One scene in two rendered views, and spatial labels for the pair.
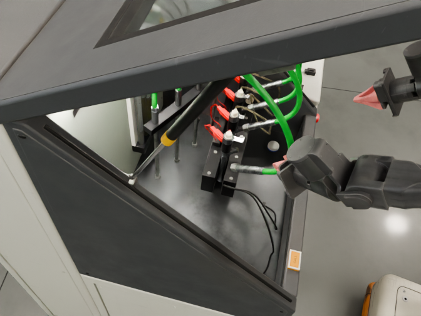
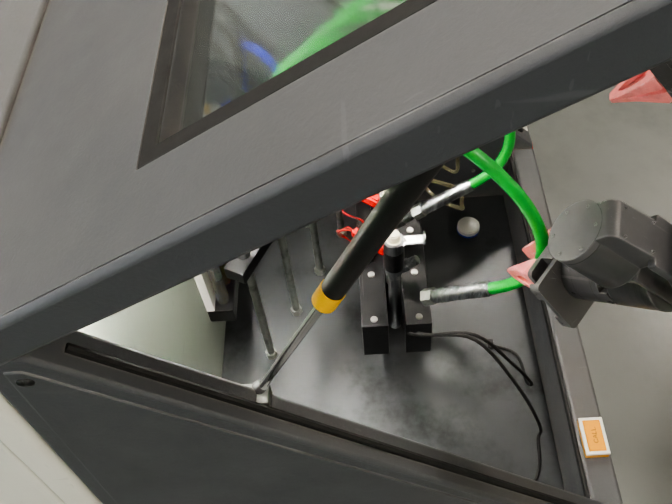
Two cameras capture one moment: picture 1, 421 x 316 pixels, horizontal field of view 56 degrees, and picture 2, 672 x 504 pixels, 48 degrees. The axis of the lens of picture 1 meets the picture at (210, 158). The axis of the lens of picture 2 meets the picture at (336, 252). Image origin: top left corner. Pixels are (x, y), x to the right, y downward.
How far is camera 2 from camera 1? 0.09 m
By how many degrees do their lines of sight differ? 2
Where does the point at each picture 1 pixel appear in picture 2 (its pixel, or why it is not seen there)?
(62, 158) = (117, 398)
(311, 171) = (610, 269)
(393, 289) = not seen: outside the picture
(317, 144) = (609, 214)
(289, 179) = (558, 292)
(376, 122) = (620, 119)
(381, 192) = not seen: outside the picture
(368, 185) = not seen: outside the picture
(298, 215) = (569, 348)
